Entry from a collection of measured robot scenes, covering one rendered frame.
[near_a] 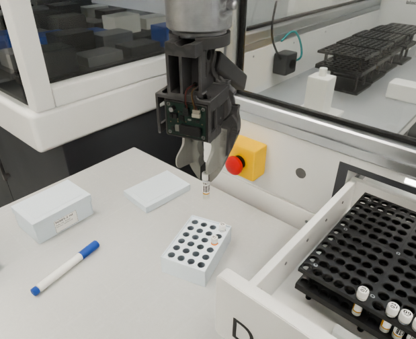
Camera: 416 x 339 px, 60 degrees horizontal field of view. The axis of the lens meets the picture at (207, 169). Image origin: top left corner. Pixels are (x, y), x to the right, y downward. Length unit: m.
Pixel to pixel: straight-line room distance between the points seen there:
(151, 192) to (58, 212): 0.20
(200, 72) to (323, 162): 0.35
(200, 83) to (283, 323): 0.27
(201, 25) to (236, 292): 0.29
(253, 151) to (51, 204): 0.41
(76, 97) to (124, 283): 0.53
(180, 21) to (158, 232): 0.45
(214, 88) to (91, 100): 0.63
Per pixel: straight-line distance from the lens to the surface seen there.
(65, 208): 0.77
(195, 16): 0.40
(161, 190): 0.83
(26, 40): 0.93
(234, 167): 0.71
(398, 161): 0.64
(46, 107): 0.97
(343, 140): 0.66
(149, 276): 0.67
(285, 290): 0.55
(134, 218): 0.78
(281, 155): 0.73
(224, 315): 0.48
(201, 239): 0.67
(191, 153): 0.52
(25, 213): 0.78
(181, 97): 0.42
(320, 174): 0.70
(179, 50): 0.40
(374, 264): 0.53
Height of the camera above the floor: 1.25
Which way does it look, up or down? 32 degrees down
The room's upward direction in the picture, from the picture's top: straight up
